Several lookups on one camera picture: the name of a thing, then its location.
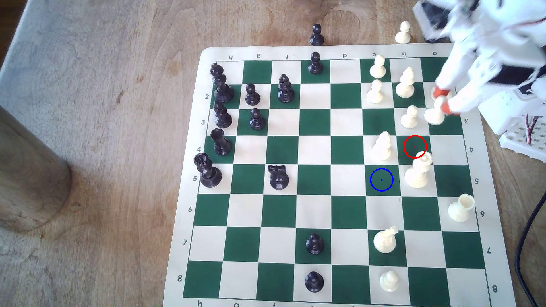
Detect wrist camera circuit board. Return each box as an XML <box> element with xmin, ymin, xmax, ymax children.
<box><xmin>413</xmin><ymin>0</ymin><xmax>455</xmax><ymax>43</ymax></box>

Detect black king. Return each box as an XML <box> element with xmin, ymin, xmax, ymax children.
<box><xmin>210</xmin><ymin>63</ymin><xmax>235</xmax><ymax>103</ymax></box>

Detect black bishop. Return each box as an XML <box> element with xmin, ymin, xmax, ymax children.
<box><xmin>213</xmin><ymin>101</ymin><xmax>233</xmax><ymax>129</ymax></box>
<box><xmin>277</xmin><ymin>74</ymin><xmax>295</xmax><ymax>103</ymax></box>

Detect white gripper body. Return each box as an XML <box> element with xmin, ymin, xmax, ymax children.
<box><xmin>448</xmin><ymin>0</ymin><xmax>546</xmax><ymax>87</ymax></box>

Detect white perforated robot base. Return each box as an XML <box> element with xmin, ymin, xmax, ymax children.
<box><xmin>478</xmin><ymin>85</ymin><xmax>546</xmax><ymax>163</ymax></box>

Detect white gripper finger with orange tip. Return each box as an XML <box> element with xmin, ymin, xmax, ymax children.
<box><xmin>440</xmin><ymin>59</ymin><xmax>503</xmax><ymax>117</ymax></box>
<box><xmin>432</xmin><ymin>42</ymin><xmax>473</xmax><ymax>100</ymax></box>

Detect red black white servo wire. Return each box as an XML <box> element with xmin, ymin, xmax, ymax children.
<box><xmin>526</xmin><ymin>114</ymin><xmax>540</xmax><ymax>146</ymax></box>

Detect white bishop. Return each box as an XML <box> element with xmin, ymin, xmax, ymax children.
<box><xmin>371</xmin><ymin>131</ymin><xmax>392</xmax><ymax>161</ymax></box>
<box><xmin>395</xmin><ymin>67</ymin><xmax>415</xmax><ymax>99</ymax></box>

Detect white rook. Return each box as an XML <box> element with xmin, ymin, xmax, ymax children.
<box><xmin>448</xmin><ymin>194</ymin><xmax>476</xmax><ymax>223</ymax></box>

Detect black pawn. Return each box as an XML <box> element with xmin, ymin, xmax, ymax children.
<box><xmin>245</xmin><ymin>84</ymin><xmax>261</xmax><ymax>106</ymax></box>
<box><xmin>249</xmin><ymin>108</ymin><xmax>266</xmax><ymax>131</ymax></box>
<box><xmin>306</xmin><ymin>233</ymin><xmax>324</xmax><ymax>255</ymax></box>
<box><xmin>310</xmin><ymin>23</ymin><xmax>325</xmax><ymax>47</ymax></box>
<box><xmin>308</xmin><ymin>51</ymin><xmax>323</xmax><ymax>75</ymax></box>
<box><xmin>305</xmin><ymin>271</ymin><xmax>325</xmax><ymax>293</ymax></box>

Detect white pawn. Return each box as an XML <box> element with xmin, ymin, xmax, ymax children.
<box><xmin>380</xmin><ymin>271</ymin><xmax>400</xmax><ymax>293</ymax></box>
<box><xmin>369</xmin><ymin>55</ymin><xmax>387</xmax><ymax>78</ymax></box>
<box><xmin>395</xmin><ymin>21</ymin><xmax>412</xmax><ymax>44</ymax></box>
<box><xmin>367</xmin><ymin>79</ymin><xmax>384</xmax><ymax>104</ymax></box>
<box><xmin>424</xmin><ymin>96</ymin><xmax>447</xmax><ymax>126</ymax></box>
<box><xmin>400</xmin><ymin>105</ymin><xmax>419</xmax><ymax>129</ymax></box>

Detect white queen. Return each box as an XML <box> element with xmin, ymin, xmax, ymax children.
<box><xmin>404</xmin><ymin>151</ymin><xmax>434</xmax><ymax>189</ymax></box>

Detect white knight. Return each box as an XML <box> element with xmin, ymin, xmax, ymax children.
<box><xmin>373</xmin><ymin>226</ymin><xmax>399</xmax><ymax>254</ymax></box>

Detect black knight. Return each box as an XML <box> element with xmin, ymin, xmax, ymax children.
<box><xmin>268</xmin><ymin>165</ymin><xmax>290</xmax><ymax>190</ymax></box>

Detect black cable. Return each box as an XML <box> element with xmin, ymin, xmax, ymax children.
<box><xmin>514</xmin><ymin>198</ymin><xmax>546</xmax><ymax>307</ymax></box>

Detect wooden cylinder post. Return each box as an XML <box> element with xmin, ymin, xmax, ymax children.
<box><xmin>0</xmin><ymin>104</ymin><xmax>72</xmax><ymax>233</ymax></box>

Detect green and white chess mat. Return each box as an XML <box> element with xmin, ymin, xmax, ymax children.
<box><xmin>162</xmin><ymin>43</ymin><xmax>517</xmax><ymax>307</ymax></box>

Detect black queen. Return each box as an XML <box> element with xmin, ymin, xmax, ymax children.
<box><xmin>194</xmin><ymin>153</ymin><xmax>222</xmax><ymax>188</ymax></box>

